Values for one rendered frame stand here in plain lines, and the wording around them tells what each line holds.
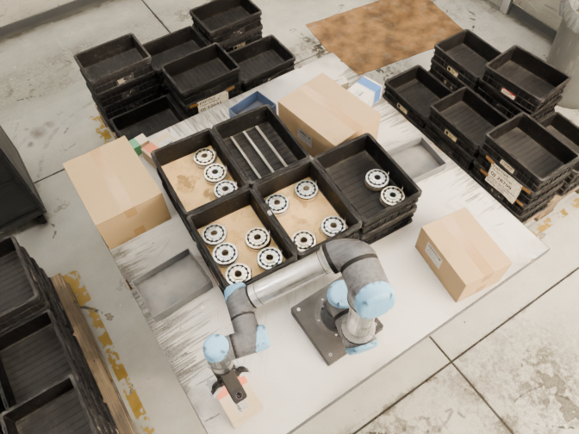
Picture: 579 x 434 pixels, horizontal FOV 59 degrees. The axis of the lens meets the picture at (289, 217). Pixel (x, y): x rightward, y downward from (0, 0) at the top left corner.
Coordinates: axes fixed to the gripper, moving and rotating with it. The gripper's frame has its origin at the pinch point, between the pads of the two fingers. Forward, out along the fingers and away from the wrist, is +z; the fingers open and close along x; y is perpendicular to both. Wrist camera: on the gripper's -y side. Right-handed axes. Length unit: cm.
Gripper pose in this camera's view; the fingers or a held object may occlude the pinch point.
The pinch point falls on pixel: (233, 387)
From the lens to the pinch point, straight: 185.8
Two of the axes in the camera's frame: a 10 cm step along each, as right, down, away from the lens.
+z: 0.3, 5.6, 8.3
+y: -5.5, -6.8, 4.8
